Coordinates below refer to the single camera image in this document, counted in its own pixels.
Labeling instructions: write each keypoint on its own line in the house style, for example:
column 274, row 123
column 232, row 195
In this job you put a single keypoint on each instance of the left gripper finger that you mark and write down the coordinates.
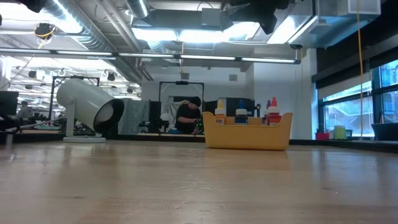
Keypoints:
column 269, row 25

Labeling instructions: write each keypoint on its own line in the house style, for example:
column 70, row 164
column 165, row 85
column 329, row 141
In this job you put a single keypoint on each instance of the large red food coloring bottle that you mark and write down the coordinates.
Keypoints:
column 274, row 115

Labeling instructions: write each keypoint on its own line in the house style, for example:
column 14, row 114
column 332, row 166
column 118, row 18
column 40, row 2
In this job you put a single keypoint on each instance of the large orange food coloring bottle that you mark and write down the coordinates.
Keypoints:
column 220, row 116

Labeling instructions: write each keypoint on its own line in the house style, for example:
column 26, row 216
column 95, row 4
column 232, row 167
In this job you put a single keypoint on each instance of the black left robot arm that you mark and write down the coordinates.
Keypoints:
column 32, row 4

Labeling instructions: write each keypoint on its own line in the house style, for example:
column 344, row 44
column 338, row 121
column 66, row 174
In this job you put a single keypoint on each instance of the long ceiling light fixture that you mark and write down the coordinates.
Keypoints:
column 205, row 57

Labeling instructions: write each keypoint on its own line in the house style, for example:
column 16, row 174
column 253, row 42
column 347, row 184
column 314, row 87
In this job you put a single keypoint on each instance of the black monitor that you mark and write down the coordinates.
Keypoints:
column 8, row 102
column 230, row 107

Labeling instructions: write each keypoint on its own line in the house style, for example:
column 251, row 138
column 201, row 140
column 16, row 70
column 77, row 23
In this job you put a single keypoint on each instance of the red box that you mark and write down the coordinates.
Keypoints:
column 322, row 136

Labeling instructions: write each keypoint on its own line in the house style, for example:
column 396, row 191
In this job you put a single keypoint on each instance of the person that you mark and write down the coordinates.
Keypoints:
column 186, row 118
column 25, row 110

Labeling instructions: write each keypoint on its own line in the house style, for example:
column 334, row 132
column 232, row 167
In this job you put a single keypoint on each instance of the green container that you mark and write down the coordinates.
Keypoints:
column 339, row 133

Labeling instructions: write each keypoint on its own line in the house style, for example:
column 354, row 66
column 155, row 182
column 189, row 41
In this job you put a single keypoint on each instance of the dark bin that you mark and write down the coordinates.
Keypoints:
column 385, row 132

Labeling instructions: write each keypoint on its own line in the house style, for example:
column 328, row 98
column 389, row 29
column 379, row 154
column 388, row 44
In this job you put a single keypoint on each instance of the grey cloth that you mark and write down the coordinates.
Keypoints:
column 133, row 115

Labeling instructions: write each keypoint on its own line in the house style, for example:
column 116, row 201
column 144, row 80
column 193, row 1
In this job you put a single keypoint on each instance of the black ceiling device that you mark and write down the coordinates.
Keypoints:
column 44, row 31

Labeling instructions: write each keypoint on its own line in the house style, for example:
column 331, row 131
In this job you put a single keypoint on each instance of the silver round ventilation duct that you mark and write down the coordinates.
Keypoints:
column 136, row 7

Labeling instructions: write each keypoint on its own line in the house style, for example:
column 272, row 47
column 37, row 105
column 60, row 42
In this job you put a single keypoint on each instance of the black aluminium table frame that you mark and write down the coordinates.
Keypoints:
column 155, row 137

